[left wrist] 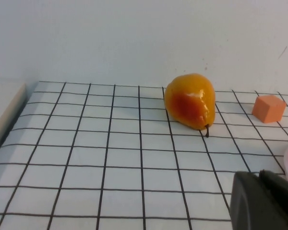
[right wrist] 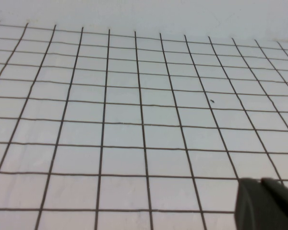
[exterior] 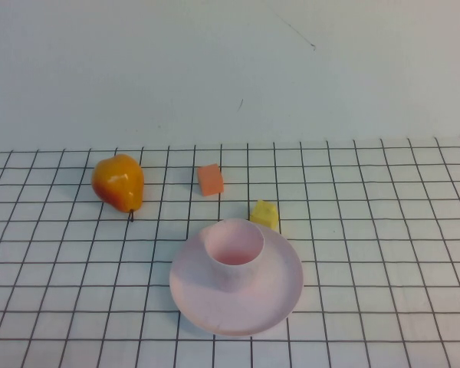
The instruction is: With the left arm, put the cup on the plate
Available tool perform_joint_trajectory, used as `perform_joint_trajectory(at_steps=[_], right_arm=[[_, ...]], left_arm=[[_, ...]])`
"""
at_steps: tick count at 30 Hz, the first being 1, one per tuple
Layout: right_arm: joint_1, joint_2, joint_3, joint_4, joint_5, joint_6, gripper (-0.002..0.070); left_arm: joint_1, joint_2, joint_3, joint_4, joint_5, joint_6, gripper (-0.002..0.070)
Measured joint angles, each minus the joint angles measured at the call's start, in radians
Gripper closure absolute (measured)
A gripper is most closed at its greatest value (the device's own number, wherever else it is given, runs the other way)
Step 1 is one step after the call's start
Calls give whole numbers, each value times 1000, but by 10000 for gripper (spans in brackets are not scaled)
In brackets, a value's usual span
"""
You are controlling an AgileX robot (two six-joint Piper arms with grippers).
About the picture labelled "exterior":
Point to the orange foam cube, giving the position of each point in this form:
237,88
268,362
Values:
211,180

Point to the yellow foam cube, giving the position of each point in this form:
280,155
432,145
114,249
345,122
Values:
264,214

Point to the orange yellow toy pear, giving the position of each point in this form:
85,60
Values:
119,182

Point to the pink plastic cup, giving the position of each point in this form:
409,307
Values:
234,274

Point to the pink round plate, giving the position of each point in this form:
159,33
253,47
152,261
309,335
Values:
280,283

